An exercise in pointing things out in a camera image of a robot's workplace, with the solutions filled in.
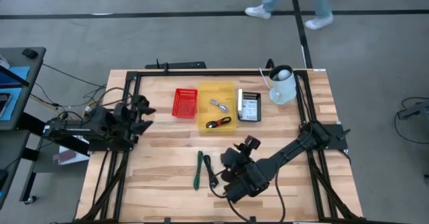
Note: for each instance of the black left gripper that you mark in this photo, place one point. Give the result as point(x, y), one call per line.
point(129, 120)

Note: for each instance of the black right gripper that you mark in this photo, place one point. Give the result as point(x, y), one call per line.
point(236, 163)

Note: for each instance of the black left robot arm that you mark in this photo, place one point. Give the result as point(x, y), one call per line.
point(83, 130)

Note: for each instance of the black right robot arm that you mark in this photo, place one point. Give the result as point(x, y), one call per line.
point(268, 170)

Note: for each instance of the yellow plastic bin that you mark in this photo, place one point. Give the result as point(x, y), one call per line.
point(204, 96)

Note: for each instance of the red plastic basket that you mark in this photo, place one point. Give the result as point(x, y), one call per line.
point(184, 104)

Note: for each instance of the black plastic basket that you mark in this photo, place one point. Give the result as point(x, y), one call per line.
point(258, 95)

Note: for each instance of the black router with antennas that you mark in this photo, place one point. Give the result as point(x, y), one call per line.
point(177, 65)

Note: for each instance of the white desk lamp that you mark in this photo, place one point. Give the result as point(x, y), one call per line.
point(283, 84)

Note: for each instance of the black clamp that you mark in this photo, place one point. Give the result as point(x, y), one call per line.
point(269, 64)

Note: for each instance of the white and maroon box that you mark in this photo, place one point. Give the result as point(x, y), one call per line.
point(68, 156)

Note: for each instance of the white table label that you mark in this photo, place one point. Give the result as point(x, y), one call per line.
point(319, 70)

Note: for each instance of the grey side desk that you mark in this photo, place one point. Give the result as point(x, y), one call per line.
point(33, 83)

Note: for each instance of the blue sheet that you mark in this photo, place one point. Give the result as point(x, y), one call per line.
point(15, 95)

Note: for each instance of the black computer mouse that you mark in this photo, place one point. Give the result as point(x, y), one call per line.
point(29, 53)

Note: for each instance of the black monitor edge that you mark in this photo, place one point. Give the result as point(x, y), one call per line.
point(13, 76)

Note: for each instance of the dark lower desk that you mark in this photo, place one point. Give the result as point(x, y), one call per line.
point(10, 150)

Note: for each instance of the person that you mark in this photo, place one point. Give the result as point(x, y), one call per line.
point(318, 2)

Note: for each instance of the black aluminium table frame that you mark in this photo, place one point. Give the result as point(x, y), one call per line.
point(132, 83)

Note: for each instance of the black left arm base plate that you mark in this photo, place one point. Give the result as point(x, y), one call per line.
point(110, 147)

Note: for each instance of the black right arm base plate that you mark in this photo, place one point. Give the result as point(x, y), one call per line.
point(336, 133)

